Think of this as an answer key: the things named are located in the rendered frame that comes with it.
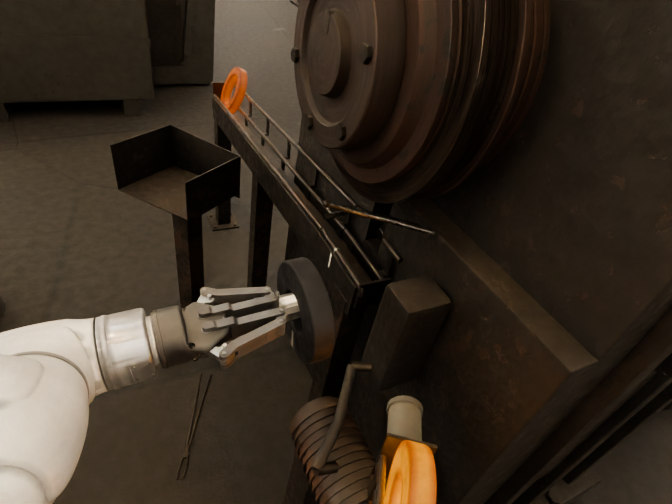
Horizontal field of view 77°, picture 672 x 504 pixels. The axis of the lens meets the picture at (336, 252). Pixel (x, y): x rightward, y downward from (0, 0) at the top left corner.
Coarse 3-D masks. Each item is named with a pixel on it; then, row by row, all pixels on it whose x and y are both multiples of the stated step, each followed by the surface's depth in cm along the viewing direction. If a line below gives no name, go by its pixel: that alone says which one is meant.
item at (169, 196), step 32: (160, 128) 122; (128, 160) 117; (160, 160) 127; (192, 160) 127; (224, 160) 121; (128, 192) 118; (160, 192) 119; (192, 192) 106; (224, 192) 118; (192, 224) 125; (192, 256) 131; (192, 288) 139
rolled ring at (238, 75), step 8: (232, 72) 171; (240, 72) 164; (232, 80) 174; (240, 80) 163; (224, 88) 175; (232, 88) 176; (240, 88) 163; (224, 96) 175; (240, 96) 164; (224, 104) 172; (232, 104) 166; (240, 104) 167; (232, 112) 170
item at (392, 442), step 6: (390, 438) 61; (396, 438) 61; (402, 438) 61; (408, 438) 61; (384, 444) 62; (390, 444) 62; (396, 444) 62; (426, 444) 61; (432, 444) 61; (384, 450) 63; (390, 450) 63; (396, 450) 62; (432, 450) 61; (378, 456) 64; (390, 456) 63; (390, 462) 64; (372, 468) 66
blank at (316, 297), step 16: (288, 272) 60; (304, 272) 58; (288, 288) 62; (304, 288) 56; (320, 288) 56; (304, 304) 56; (320, 304) 56; (304, 320) 58; (320, 320) 55; (288, 336) 67; (304, 336) 59; (320, 336) 56; (304, 352) 61; (320, 352) 57
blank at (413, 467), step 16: (400, 448) 60; (416, 448) 55; (400, 464) 57; (416, 464) 52; (432, 464) 53; (400, 480) 58; (416, 480) 51; (432, 480) 51; (400, 496) 59; (416, 496) 49; (432, 496) 50
